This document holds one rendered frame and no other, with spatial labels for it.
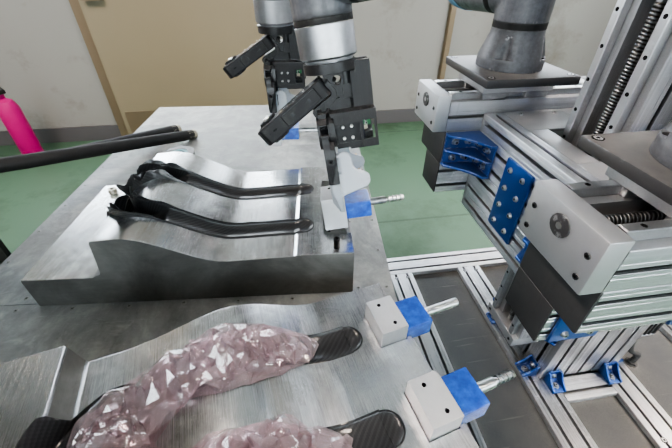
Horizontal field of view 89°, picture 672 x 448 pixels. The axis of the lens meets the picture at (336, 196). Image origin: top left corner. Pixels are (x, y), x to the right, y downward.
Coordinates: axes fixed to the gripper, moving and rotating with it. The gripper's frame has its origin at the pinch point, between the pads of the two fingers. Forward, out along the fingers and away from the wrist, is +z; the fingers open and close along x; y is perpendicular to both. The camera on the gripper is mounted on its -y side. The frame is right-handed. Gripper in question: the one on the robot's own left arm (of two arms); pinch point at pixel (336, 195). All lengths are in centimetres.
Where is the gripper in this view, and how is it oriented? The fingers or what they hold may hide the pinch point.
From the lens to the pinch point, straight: 54.2
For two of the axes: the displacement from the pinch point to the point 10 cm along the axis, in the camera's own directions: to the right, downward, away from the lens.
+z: 1.5, 8.8, 4.6
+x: -0.5, -4.5, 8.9
